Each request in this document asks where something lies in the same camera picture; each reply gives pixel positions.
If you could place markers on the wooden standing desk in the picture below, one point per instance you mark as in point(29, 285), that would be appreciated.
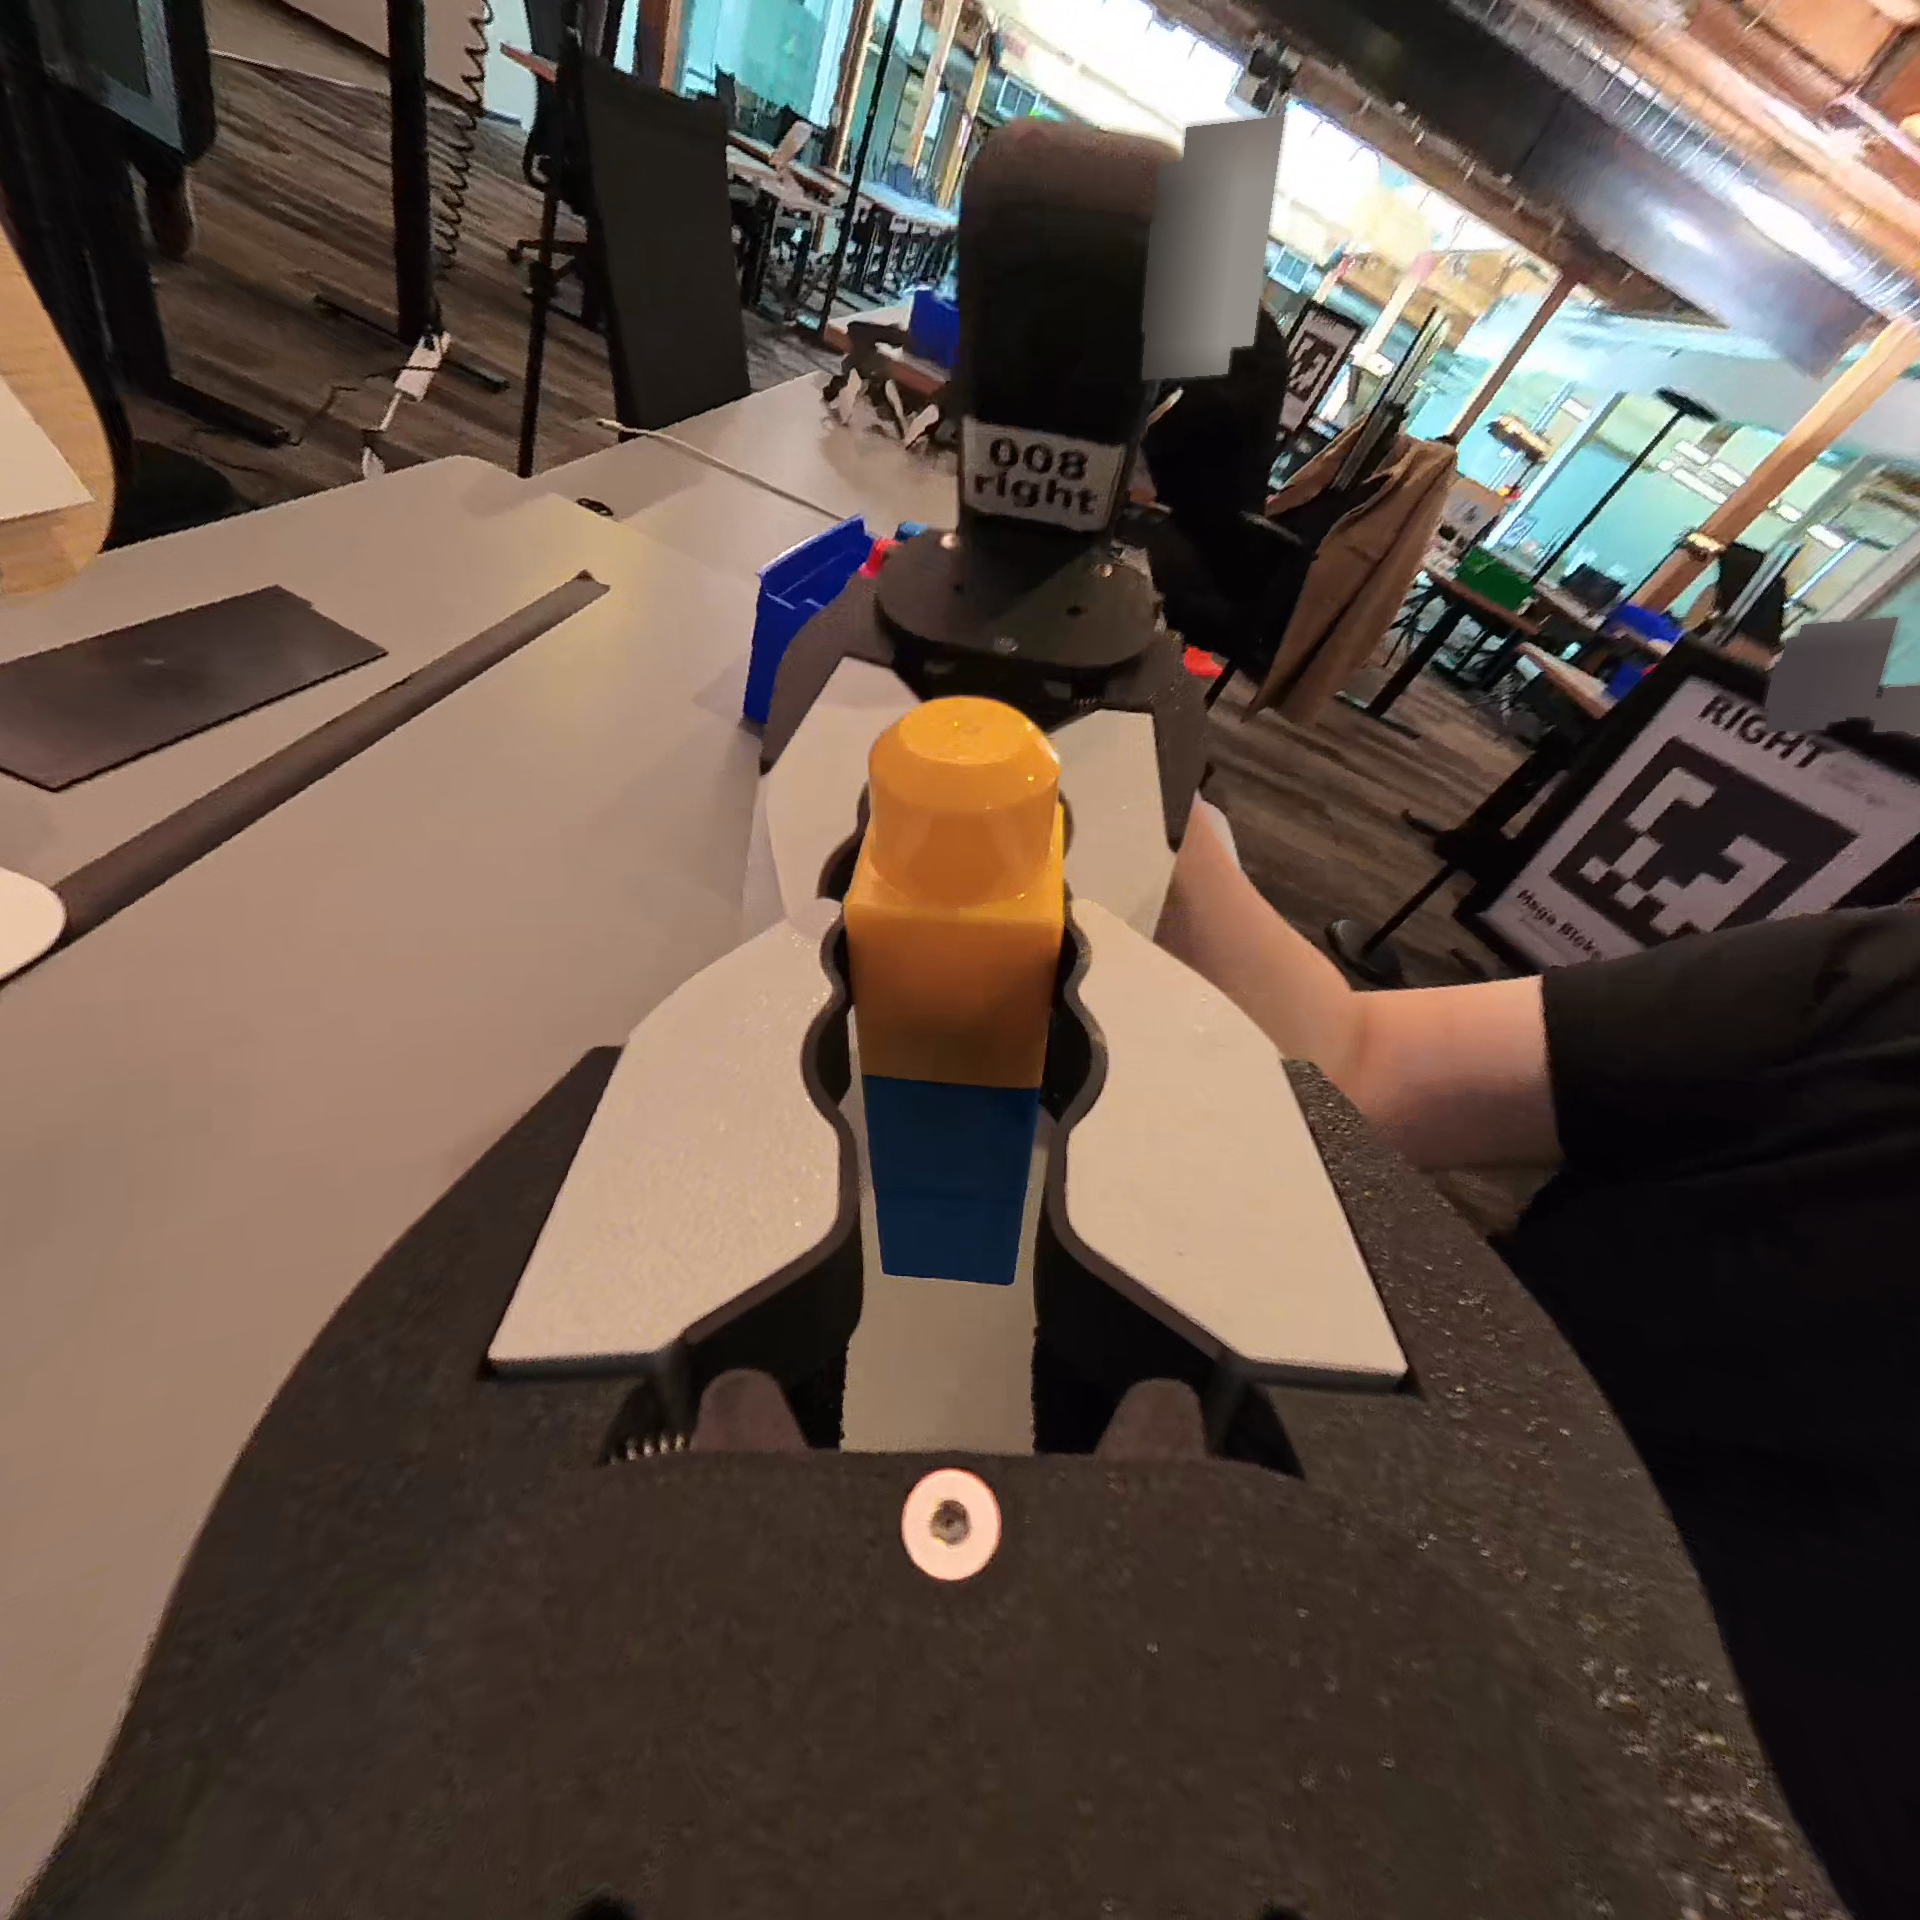
point(407, 182)

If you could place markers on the black office chair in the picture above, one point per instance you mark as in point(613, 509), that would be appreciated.
point(1254, 599)

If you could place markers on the wooden display board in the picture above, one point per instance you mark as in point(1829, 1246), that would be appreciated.
point(77, 451)

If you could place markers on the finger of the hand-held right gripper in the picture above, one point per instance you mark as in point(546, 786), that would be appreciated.
point(820, 811)
point(1118, 811)

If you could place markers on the blue plastic bin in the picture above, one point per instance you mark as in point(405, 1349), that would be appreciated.
point(933, 327)
point(1642, 621)
point(797, 616)

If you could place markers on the person's right forearm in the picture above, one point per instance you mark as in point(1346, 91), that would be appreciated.
point(1350, 1021)

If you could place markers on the printed instruction sheet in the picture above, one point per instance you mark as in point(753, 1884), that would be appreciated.
point(38, 466)

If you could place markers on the black floor lamp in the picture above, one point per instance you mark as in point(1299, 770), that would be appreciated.
point(1622, 482)

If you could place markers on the black white pattern sign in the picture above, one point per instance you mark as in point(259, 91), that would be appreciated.
point(1694, 840)

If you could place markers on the person's black shirt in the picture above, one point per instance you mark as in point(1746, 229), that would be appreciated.
point(1770, 1277)

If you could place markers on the green plastic bin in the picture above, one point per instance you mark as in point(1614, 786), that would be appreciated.
point(1497, 581)

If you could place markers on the brown coat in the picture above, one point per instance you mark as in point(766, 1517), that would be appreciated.
point(1365, 571)

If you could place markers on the orange mega block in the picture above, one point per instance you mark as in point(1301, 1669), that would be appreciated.
point(955, 931)

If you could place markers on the black rectangular pad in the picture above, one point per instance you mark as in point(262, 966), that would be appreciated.
point(165, 675)

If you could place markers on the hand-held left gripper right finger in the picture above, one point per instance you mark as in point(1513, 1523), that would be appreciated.
point(1245, 1200)

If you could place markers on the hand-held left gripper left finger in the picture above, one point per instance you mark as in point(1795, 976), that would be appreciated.
point(662, 1200)

